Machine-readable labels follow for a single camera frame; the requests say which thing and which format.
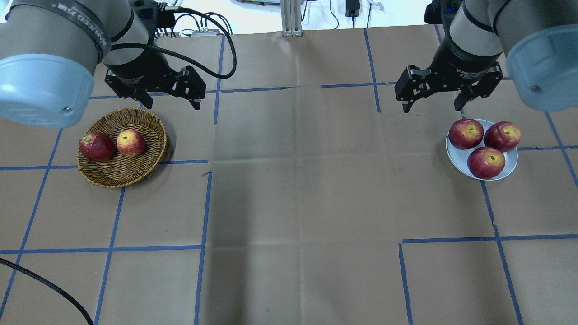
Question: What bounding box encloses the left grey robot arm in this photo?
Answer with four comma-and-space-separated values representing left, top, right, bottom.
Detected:
0, 0, 206, 128

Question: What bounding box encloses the white round plate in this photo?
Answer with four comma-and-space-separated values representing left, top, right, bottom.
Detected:
446, 119, 522, 181

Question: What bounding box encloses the yellow-red apple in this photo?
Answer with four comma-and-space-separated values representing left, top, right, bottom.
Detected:
116, 129, 147, 157

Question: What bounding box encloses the black power adapter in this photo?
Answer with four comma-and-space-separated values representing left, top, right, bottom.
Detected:
345, 0, 361, 18

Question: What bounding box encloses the red apple plate left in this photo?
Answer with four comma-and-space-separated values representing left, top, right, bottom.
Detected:
448, 119, 485, 150

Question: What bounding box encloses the black cable bottom left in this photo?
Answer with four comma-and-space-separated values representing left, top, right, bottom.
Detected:
0, 257, 94, 325

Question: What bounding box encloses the red apple plate right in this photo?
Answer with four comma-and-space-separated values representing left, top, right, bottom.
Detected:
483, 121, 522, 152

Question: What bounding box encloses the red apple plate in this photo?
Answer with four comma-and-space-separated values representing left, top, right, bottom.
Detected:
466, 146, 506, 179
448, 119, 485, 150
483, 121, 522, 152

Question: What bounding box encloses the red apple plate front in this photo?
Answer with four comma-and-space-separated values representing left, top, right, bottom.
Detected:
466, 146, 506, 179

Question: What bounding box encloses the woven wicker basket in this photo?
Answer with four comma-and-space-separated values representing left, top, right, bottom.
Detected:
77, 107, 168, 188

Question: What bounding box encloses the dark red apple in basket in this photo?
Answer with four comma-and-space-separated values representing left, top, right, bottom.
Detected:
79, 132, 116, 161

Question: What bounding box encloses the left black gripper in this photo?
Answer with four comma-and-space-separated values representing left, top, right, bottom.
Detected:
105, 50, 206, 111

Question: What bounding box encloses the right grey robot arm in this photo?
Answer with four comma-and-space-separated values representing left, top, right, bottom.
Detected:
395, 0, 578, 113

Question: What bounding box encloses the aluminium frame post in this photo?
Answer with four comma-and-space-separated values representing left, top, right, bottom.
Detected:
280, 0, 303, 37

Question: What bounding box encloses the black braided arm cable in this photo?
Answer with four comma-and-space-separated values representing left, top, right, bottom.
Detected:
111, 7, 238, 79

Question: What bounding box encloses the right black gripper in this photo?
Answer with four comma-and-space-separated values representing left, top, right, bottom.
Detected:
394, 45, 504, 113

